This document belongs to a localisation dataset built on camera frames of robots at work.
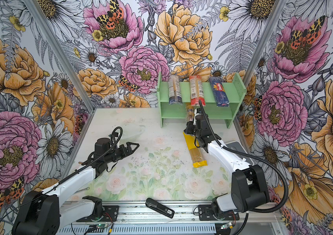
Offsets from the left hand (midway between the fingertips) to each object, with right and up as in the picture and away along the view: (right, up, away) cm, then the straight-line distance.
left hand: (135, 151), depth 85 cm
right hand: (+31, +14, +3) cm, 34 cm away
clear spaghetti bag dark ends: (+22, +36, +5) cm, 42 cm away
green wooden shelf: (+61, +36, +10) cm, 72 cm away
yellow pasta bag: (+37, -3, +9) cm, 38 cm away
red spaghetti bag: (+36, +36, +5) cm, 51 cm away
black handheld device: (+13, -24, -13) cm, 30 cm away
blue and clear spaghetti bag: (+32, +23, +4) cm, 39 cm away
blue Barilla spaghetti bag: (+49, +35, +3) cm, 60 cm away
